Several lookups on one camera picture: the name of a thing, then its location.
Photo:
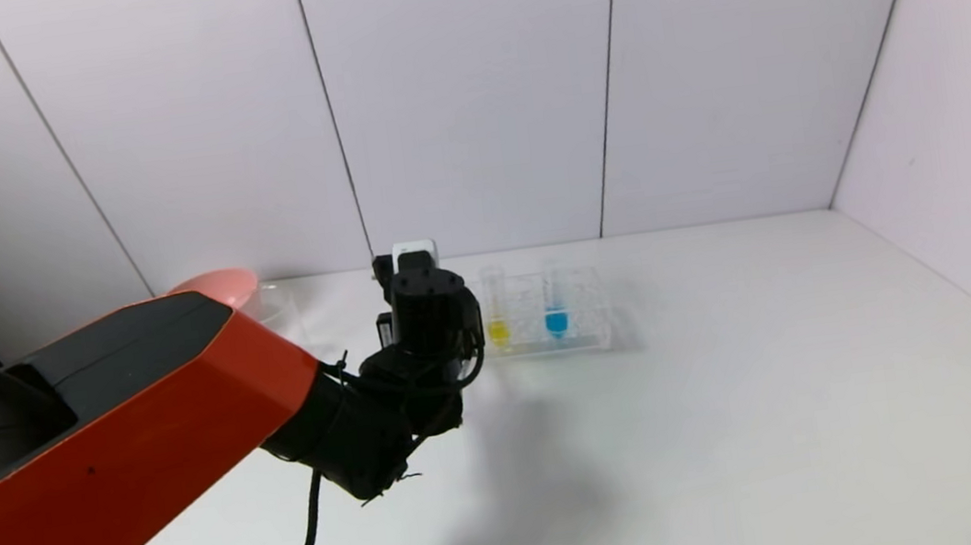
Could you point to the pink bowl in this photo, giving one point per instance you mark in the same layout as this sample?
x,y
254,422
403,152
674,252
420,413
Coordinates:
x,y
218,285

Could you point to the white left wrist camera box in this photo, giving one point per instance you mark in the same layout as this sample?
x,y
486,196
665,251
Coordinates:
x,y
413,250

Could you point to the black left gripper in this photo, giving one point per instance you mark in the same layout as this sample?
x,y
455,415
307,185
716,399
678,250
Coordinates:
x,y
384,330

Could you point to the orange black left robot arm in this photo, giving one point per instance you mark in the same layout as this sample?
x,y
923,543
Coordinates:
x,y
100,449

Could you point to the test tube with yellow pigment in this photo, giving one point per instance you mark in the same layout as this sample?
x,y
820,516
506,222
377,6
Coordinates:
x,y
499,333

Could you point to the clear acrylic test tube rack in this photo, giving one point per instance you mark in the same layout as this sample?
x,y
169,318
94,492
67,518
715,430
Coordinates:
x,y
584,316

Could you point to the clear glass beaker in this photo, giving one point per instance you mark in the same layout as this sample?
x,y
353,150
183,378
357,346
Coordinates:
x,y
278,302

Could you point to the test tube with blue pigment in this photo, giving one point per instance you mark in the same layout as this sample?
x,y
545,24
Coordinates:
x,y
557,323

